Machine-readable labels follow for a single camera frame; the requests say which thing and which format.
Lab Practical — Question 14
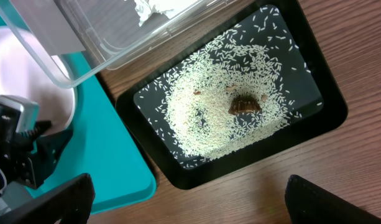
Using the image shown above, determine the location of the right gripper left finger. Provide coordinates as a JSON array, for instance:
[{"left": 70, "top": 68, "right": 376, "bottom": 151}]
[{"left": 0, "top": 173, "right": 95, "bottom": 224}]

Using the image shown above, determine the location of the large white round plate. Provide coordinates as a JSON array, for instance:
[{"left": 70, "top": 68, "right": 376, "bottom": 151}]
[{"left": 0, "top": 26, "right": 76, "bottom": 135}]

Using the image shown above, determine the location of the black rectangular tray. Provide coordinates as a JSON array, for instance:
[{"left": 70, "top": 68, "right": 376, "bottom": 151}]
[{"left": 116, "top": 0, "right": 348, "bottom": 190}]

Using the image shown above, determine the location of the white tissue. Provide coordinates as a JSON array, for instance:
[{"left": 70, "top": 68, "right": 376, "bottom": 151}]
[{"left": 128, "top": 0, "right": 204, "bottom": 27}]

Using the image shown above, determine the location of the white rice pile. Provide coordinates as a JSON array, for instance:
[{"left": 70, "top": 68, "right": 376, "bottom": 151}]
[{"left": 136, "top": 6, "right": 324, "bottom": 169}]

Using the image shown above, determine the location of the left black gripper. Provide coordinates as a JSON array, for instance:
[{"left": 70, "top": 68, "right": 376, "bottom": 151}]
[{"left": 0, "top": 104, "right": 73, "bottom": 197}]

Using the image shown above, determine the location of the teal plastic serving tray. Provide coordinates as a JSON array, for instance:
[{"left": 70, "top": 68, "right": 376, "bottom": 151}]
[{"left": 0, "top": 18, "right": 157, "bottom": 213}]

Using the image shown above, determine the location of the clear plastic bin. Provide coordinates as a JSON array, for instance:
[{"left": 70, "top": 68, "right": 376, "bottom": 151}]
[{"left": 0, "top": 0, "right": 241, "bottom": 90}]

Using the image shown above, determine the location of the dark brown food lump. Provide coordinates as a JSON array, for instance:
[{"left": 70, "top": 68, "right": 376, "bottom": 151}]
[{"left": 228, "top": 95, "right": 261, "bottom": 115}]

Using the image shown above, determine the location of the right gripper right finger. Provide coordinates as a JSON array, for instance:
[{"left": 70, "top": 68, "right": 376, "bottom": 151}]
[{"left": 285, "top": 175, "right": 381, "bottom": 224}]

